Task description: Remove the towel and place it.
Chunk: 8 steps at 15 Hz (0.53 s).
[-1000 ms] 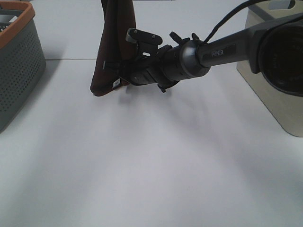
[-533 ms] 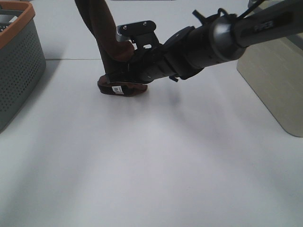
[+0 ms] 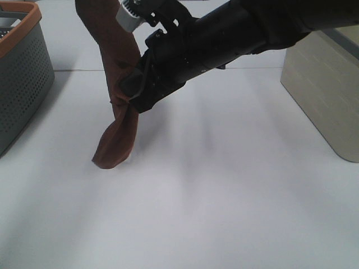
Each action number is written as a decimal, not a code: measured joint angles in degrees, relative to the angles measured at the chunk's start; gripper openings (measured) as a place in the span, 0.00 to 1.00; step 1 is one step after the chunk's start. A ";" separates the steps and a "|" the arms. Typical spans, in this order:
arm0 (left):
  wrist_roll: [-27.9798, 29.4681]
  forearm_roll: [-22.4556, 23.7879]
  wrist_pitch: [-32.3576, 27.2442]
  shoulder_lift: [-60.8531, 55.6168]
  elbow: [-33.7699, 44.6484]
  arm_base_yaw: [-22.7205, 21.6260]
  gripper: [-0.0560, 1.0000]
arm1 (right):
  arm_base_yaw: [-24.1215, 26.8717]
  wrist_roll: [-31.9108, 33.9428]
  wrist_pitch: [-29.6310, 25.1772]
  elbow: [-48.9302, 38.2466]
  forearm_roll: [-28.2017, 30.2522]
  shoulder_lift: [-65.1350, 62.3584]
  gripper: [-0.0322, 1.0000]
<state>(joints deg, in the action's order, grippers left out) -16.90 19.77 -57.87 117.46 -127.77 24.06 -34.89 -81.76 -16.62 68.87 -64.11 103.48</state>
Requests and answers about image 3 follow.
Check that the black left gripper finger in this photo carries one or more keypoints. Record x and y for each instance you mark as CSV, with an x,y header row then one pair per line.
x,y
131,85

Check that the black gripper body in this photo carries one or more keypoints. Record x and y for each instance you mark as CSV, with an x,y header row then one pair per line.
x,y
175,54

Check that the brown towel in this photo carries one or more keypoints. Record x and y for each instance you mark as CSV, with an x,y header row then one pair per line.
x,y
120,54

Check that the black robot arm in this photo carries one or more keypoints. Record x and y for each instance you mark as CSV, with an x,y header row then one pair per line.
x,y
252,27

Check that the grey perforated basket orange rim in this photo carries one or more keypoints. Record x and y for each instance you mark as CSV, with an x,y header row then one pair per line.
x,y
26,70

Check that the beige basket grey rim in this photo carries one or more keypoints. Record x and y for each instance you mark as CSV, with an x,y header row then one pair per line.
x,y
320,73

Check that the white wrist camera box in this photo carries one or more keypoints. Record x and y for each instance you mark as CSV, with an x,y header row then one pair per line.
x,y
127,18

